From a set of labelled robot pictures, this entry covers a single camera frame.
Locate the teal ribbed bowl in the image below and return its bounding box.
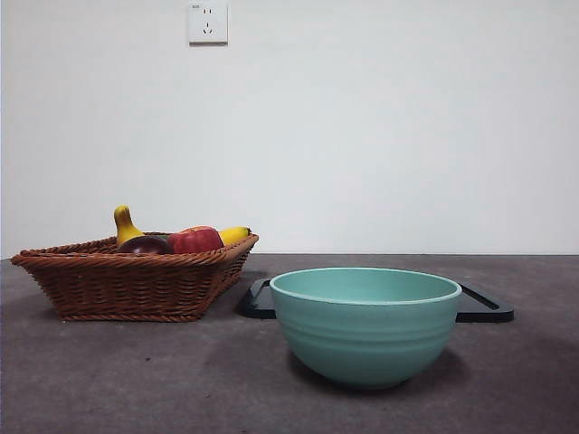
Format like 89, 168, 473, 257
269, 266, 463, 391

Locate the dark red plum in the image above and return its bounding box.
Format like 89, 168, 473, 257
116, 234, 175, 255

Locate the dark rectangular tray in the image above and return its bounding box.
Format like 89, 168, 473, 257
237, 278, 516, 323

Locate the red apple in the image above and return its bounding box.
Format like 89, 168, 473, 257
167, 224, 225, 254

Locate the yellow banana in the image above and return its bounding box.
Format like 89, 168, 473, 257
112, 204, 252, 248

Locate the brown wicker basket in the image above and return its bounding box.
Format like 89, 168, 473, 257
10, 232, 260, 323

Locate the white wall socket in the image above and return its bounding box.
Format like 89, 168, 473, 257
188, 0, 229, 45

